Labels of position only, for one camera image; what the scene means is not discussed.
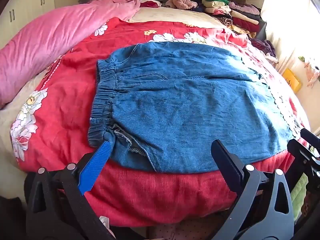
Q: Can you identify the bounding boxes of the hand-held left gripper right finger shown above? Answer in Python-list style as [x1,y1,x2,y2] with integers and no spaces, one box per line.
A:
[211,139,295,240]

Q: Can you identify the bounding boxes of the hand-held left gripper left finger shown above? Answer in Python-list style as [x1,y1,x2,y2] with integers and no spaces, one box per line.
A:
[25,139,118,240]

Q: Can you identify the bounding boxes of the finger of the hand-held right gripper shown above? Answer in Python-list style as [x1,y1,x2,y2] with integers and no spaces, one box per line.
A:
[287,139,320,181]
[299,127,320,156]

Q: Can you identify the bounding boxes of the blue denim pants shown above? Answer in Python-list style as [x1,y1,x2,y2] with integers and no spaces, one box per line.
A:
[89,41,304,174]

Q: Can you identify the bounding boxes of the light green cloth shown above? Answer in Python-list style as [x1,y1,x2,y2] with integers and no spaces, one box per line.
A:
[290,174,308,221]

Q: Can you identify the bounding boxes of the yellow box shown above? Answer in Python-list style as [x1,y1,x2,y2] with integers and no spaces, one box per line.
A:
[282,68,302,93]

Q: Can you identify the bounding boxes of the patterned pink cloth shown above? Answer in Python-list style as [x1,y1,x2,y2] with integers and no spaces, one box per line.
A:
[299,55,320,88]

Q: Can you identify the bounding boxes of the red floral quilt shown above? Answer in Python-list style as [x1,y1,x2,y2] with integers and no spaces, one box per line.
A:
[10,17,313,228]

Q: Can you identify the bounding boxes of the dark purple cloth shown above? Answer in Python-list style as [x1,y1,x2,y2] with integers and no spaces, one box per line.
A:
[250,37,277,58]

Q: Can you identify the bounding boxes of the cream curtain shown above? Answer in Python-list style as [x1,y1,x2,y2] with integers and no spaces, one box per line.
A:
[260,0,320,93]

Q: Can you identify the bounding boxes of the pink quilt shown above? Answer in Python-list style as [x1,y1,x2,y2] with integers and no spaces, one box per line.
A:
[0,0,143,110]

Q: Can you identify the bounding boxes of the pile of folded clothes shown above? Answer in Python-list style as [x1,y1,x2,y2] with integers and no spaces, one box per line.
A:
[200,0,267,34]

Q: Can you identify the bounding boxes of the beige bed sheet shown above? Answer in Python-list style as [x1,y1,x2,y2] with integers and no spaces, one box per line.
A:
[127,6,227,29]

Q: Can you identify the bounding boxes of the pink fuzzy cloth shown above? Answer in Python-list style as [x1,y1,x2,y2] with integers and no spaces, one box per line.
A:
[165,0,198,9]

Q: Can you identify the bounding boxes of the dark red cloth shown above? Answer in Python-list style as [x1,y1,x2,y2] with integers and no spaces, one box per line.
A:
[139,0,162,8]

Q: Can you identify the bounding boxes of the cream wardrobe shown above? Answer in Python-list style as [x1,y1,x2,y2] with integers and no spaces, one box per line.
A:
[0,0,83,44]

